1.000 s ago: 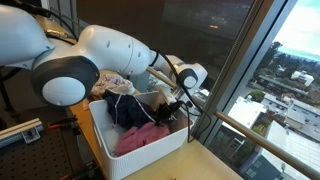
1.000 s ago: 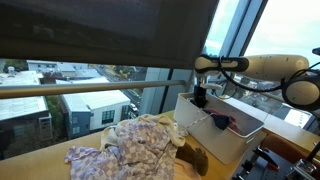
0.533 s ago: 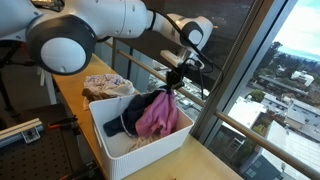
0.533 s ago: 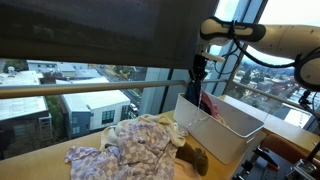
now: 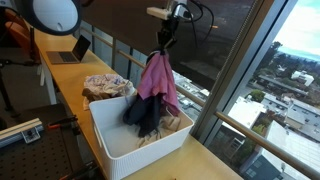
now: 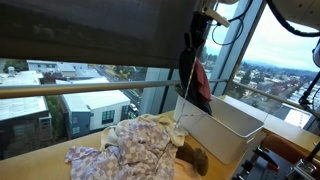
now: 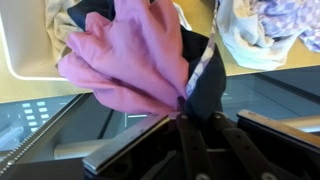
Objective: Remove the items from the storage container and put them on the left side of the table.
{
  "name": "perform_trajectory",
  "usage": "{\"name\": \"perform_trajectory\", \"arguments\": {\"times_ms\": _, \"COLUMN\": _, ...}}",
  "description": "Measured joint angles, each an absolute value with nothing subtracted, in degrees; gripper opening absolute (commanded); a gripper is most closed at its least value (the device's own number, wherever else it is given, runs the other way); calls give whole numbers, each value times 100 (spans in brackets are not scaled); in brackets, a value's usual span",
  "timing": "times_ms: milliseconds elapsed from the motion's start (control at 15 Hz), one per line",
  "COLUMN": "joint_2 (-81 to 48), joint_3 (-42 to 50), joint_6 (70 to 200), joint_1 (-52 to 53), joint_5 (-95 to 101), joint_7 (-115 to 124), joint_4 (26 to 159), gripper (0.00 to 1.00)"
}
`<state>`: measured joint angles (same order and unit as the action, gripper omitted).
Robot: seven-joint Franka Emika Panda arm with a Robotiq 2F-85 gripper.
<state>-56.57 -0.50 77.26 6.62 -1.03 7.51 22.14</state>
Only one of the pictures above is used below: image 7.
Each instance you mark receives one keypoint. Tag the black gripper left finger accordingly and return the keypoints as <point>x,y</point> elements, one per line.
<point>126,140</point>

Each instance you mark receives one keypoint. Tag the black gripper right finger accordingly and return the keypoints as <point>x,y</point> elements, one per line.
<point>283,128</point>

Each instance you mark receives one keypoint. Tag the magenta pink cloth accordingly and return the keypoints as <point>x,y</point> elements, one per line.
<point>133,66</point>

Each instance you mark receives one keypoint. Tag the navy blue cloth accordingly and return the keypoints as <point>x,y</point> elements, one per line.
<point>208,86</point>

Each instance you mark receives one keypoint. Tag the white plastic storage container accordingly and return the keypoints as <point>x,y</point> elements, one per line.
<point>23,40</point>

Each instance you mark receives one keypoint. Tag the metal window handrail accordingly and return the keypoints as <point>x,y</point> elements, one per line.
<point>76,150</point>

